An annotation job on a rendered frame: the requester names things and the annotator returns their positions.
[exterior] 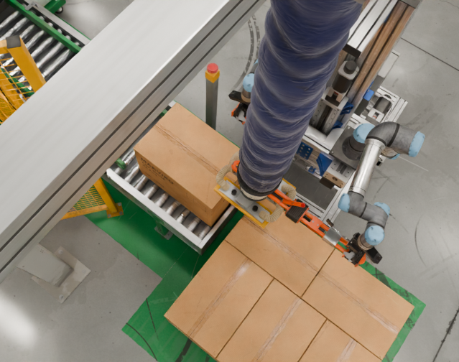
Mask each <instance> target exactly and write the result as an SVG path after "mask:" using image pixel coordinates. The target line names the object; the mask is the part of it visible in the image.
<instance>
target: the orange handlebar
mask: <svg viewBox="0 0 459 362"><path fill-rule="evenodd" d="M239 162H240V161H238V160H236V161H234V162H233V163H232V165H231V167H232V170H233V171H235V172H236V173H237V167H236V165H238V164H239ZM274 192H275V193H276V194H278V195H279V196H280V197H281V198H283V199H285V200H292V199H290V198H289V197H287V196H286V195H285V194H284V193H282V192H281V191H279V190H278V189H276V190H275V191H274ZM267 196H268V197H269V198H271V199H272V200H273V201H274V202H276V203H277V204H279V205H280V206H282V207H283V208H284V209H285V210H287V209H288V206H287V205H285V204H284V203H283V202H282V201H281V200H279V199H278V198H276V197H275V196H274V195H272V194H270V195H267ZM292 201H293V200H292ZM305 215H306V216H307V217H308V218H309V219H311V221H310V222H308V221H307V220H305V219H304V218H302V219H301V220H300V221H301V222H303V223H304V224H305V225H306V226H307V227H308V228H309V229H310V230H311V231H313V232H314V233H317V234H318V235H320V236H321V237H322V238H323V236H324V235H325V234H324V233H323V232H322V231H320V230H319V229H318V228H319V227H321V228H323V229H324V230H326V231H328V230H329V229H330V228H329V227H327V226H326V225H325V224H324V223H323V222H322V221H321V220H320V219H318V218H317V217H315V216H313V215H312V214H310V213H309V212H306V214H305ZM339 241H340V242H341V243H343V244H344V245H347V243H348V242H347V240H345V239H344V238H342V237H341V238H340V240H339ZM335 247H336V248H337V249H338V250H339V251H341V252H342V253H343V252H344V251H346V250H345V249H344V248H343V247H342V246H340V245H339V244H338V243H337V244H336V245H335ZM365 261H366V256H365V257H364V258H363V260H362V261H361V263H360V264H363V263H364V262H365Z"/></svg>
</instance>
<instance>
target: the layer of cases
mask: <svg viewBox="0 0 459 362"><path fill-rule="evenodd" d="M342 255H343V254H342V253H341V252H339V250H337V249H334V247H332V246H330V245H329V244H328V243H326V242H325V241H324V240H322V238H321V237H319V236H318V235H317V234H315V233H314V232H312V231H311V230H310V229H309V228H307V227H306V226H304V225H303V224H301V223H300V222H299V223H294V222H293V221H292V220H290V219H289V218H288V217H287V216H286V214H285V211H284V210H283V213H282V214H281V215H280V217H279V218H278V219H277V220H276V221H274V222H273V223H272V222H270V223H268V225H267V226H266V227H265V228H262V227H261V226H259V225H258V224H257V223H255V222H254V221H252V219H250V218H249V217H248V216H246V215H245V214H244V215H243V216H242V218H241V219H240V220H239V222H238V223H237V224H236V225H235V226H234V228H233V229H232V230H231V232H230V233H229V234H228V235H227V236H226V238H225V240H223V242H222V243H221V244H220V246H219V247H218V248H217V249H216V250H215V252H214V253H213V254H212V256H211V257H210V258H209V260H207V261H206V263H205V264H204V265H203V267H202V268H201V269H200V271H199V272H198V273H197V274H196V275H195V277H194V278H193V280H192V281H191V282H190V283H189V285H187V287H186V288H185V289H184V291H183V292H182V293H181V295H180V296H179V297H178V298H177V299H176V301H175V302H174V303H173V305H172V306H171V307H170V309H168V311H167V312H166V313H165V314H164V316H165V317H166V318H167V320H168V321H170V322H171V323H172V324H173V325H174V326H175V327H176V328H178V329H179V330H180V331H182V332H183V333H184V334H185V335H186V336H187V337H188V338H190V339H191V340H192V341H193V342H195V343H196V344H197V345H199V346H200V347H201V348H202V349H203V350H204V351H205V352H207V353H208V354H209V355H210V356H212V357H213V358H215V359H216V360H217V362H381V360H383V358H384V356H385V355H386V353H387V351H388V350H389V349H390V347H391V345H392V343H393V342H394V340H395V338H396V337H397V335H398V334H399V331H400V330H401V329H402V327H403V325H404V324H405V322H406V321H407V318H408V317H409V315H410V314H411V312H412V311H413V309H414V306H413V305H412V304H410V303H409V302H408V301H406V300H405V299H404V298H402V297H401V296H399V295H398V294H397V293H396V292H394V291H393V290H391V289H390V288H388V287H387V286H386V285H385V284H383V283H382V282H380V281H379V280H378V279H377V278H375V277H374V276H372V275H371V274H369V273H368V272H367V271H366V270H364V269H363V268H361V267H360V266H357V267H355V265H354V264H352V263H351V262H349V261H348V260H347V259H346V258H344V257H342Z"/></svg>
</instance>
